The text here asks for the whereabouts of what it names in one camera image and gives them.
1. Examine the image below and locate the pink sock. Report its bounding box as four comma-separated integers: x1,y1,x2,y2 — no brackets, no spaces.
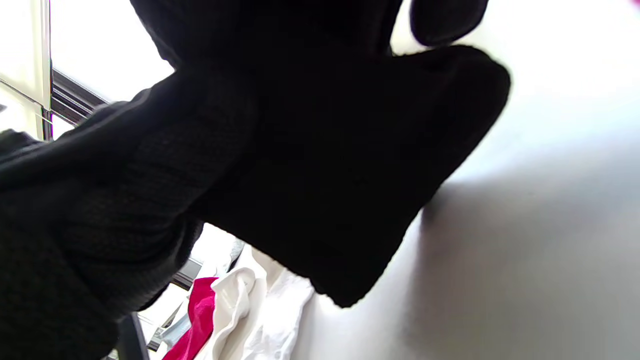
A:
162,277,219,360

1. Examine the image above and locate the person's right hand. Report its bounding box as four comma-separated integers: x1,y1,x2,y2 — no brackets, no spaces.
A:
130,0,491,69

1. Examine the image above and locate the black sock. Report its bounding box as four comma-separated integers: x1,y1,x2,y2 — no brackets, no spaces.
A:
0,70,261,321
190,45,512,309

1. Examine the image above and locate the white sock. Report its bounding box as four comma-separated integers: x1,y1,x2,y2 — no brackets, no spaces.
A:
195,267,257,360
240,270,316,360

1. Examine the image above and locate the person's left hand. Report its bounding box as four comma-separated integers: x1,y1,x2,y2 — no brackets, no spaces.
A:
0,220,121,360

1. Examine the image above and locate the dark window frame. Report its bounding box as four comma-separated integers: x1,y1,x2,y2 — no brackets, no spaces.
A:
0,0,112,143

